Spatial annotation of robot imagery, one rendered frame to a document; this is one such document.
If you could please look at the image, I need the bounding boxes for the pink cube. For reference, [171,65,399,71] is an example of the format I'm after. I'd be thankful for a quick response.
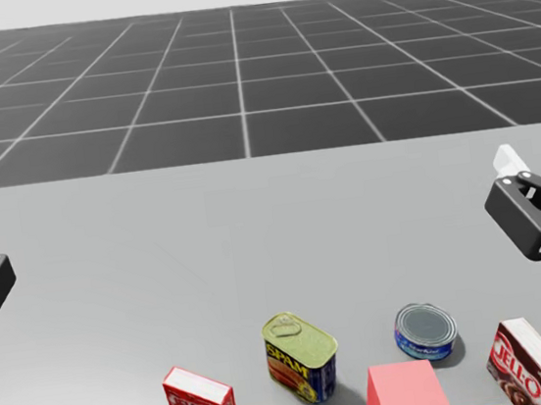
[362,356,454,405]

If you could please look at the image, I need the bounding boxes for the red and white carton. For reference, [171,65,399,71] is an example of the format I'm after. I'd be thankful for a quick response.
[160,358,238,405]

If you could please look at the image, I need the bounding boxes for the green and blue rectangular can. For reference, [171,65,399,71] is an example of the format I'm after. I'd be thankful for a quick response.
[259,305,346,405]

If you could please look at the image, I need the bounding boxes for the blue flat can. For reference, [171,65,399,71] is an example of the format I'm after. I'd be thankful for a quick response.
[390,297,464,367]

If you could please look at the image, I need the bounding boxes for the dark red carton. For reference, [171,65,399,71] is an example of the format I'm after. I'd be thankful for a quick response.
[481,315,541,405]

